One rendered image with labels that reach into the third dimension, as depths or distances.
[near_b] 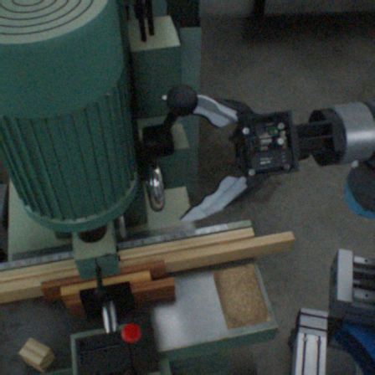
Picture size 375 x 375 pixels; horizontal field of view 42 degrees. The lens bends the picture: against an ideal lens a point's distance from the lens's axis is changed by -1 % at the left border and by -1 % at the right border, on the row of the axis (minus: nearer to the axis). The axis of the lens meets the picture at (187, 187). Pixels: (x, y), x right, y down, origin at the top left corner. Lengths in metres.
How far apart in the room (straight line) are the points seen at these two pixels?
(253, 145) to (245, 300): 0.45
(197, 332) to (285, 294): 1.10
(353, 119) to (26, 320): 0.69
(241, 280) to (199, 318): 0.11
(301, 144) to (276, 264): 1.50
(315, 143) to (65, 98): 0.29
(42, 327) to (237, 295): 0.37
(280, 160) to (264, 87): 2.25
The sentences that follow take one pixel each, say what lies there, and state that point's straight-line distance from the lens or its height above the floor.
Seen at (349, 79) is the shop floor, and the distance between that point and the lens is 2.97.
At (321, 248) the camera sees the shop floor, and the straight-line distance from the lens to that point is 2.16.
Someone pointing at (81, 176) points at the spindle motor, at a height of 1.31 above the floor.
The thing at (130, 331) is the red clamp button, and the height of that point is 1.03.
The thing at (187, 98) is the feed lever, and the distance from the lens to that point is 0.52.
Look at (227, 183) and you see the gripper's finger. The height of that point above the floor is 1.30.
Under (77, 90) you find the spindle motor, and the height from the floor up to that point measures 1.44.
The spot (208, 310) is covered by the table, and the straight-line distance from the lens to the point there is 0.96.
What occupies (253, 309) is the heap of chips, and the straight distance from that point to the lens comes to 0.95.
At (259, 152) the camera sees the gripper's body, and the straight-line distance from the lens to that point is 0.56.
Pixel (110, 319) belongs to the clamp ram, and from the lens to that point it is 0.90.
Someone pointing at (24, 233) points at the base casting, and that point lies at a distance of 1.23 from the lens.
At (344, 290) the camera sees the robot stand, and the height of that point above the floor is 0.77.
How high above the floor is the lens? 1.77
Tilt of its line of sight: 51 degrees down
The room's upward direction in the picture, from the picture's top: straight up
